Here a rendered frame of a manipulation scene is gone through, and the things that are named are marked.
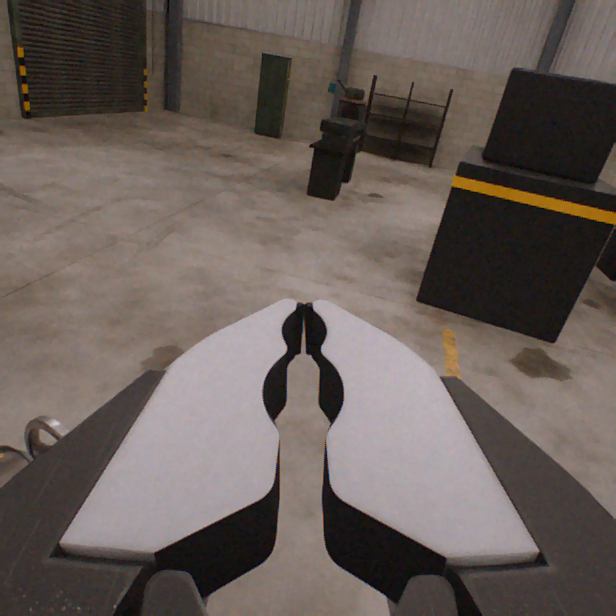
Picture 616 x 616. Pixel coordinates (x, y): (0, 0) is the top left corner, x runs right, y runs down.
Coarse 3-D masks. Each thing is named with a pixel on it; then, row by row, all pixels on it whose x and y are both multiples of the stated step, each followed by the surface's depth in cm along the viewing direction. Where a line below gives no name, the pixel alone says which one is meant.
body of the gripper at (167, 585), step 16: (160, 576) 5; (176, 576) 5; (416, 576) 5; (432, 576) 5; (144, 592) 5; (160, 592) 5; (176, 592) 5; (192, 592) 5; (416, 592) 5; (432, 592) 5; (448, 592) 5; (144, 608) 5; (160, 608) 5; (176, 608) 5; (192, 608) 5; (400, 608) 5; (416, 608) 5; (432, 608) 5; (448, 608) 5
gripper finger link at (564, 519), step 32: (448, 384) 9; (480, 416) 8; (480, 448) 7; (512, 448) 7; (512, 480) 7; (544, 480) 7; (576, 480) 7; (544, 512) 6; (576, 512) 6; (608, 512) 6; (544, 544) 6; (576, 544) 6; (608, 544) 6; (448, 576) 6; (480, 576) 5; (512, 576) 5; (544, 576) 5; (576, 576) 5; (608, 576) 5; (480, 608) 5; (512, 608) 5; (544, 608) 5; (576, 608) 5; (608, 608) 5
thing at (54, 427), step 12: (36, 420) 63; (48, 420) 62; (24, 432) 66; (36, 432) 66; (48, 432) 61; (60, 432) 61; (36, 444) 66; (0, 456) 56; (12, 456) 57; (24, 456) 58; (36, 456) 68; (0, 468) 55; (12, 468) 56; (0, 480) 54
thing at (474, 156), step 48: (528, 96) 342; (576, 96) 331; (528, 144) 354; (576, 144) 343; (480, 192) 344; (528, 192) 332; (576, 192) 321; (480, 240) 358; (528, 240) 345; (576, 240) 333; (432, 288) 388; (480, 288) 373; (528, 288) 359; (576, 288) 345
